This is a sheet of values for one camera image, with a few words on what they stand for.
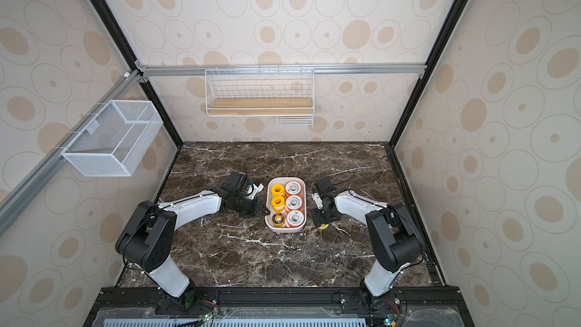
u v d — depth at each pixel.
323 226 0.85
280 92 0.99
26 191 0.53
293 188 0.98
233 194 0.74
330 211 0.68
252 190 0.79
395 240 0.46
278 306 0.73
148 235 0.47
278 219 0.92
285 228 0.89
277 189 0.99
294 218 0.89
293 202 0.94
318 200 0.86
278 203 0.93
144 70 0.90
